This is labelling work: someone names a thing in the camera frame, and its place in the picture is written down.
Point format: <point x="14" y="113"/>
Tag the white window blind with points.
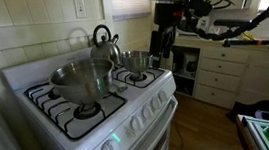
<point x="130" y="9"/>

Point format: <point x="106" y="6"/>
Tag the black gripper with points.
<point x="167" y="17"/>

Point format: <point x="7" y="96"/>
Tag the right black burner grate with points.
<point x="138" y="76"/>

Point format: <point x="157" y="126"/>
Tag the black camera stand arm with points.
<point x="228" y="43"/>

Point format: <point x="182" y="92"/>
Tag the small silver bowl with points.
<point x="136" y="61"/>

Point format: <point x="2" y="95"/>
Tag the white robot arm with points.
<point x="194" y="10"/>

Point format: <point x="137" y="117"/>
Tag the cream drawer cabinet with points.
<point x="224" y="75"/>

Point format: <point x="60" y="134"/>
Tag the white gas stove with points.
<point x="143" y="123"/>

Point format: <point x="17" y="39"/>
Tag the large silver bowl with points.
<point x="84" y="81"/>

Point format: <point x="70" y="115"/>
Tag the white wall outlet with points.
<point x="80" y="8"/>

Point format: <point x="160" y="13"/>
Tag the silver kettle with black handle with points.
<point x="106" y="48"/>

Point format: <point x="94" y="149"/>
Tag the left black burner grate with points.
<point x="74" y="121"/>

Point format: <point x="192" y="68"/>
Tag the yellow item on counter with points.
<point x="247" y="36"/>

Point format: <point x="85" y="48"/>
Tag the black burner grate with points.
<point x="138" y="76"/>
<point x="74" y="121"/>

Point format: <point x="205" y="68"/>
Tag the black coffee maker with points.
<point x="190" y="64"/>

